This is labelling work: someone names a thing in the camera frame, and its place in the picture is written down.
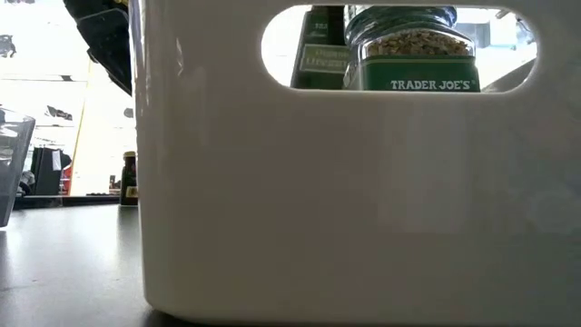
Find yellow lid black spice jar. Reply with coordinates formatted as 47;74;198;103
119;151;140;208

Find green lid jar dark label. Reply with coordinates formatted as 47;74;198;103
289;5;351;91

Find yellow background pole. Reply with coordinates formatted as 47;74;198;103
67;61;93;197

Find red background object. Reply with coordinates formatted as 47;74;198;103
60;165;74;196

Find black background cabinet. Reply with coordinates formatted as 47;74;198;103
30;145;73;197

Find clear smoky plastic bin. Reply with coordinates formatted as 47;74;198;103
0;107;37;228

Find dark grey background heap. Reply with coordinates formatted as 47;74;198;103
17;170;36;197

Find frosted white plastic bin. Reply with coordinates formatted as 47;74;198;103
129;0;581;326

